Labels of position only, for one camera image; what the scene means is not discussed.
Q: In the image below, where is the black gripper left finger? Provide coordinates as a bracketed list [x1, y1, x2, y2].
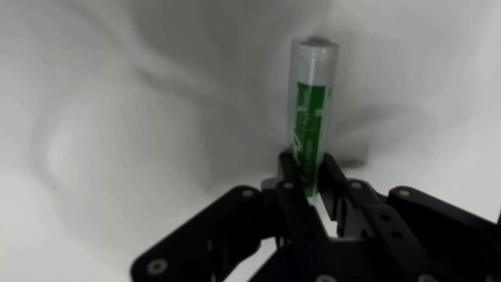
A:
[131, 148, 336, 282]

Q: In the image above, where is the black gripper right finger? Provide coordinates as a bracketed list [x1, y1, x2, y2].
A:
[317, 151, 501, 282]

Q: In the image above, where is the green and white marker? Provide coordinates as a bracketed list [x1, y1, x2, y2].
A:
[286, 35, 342, 200]

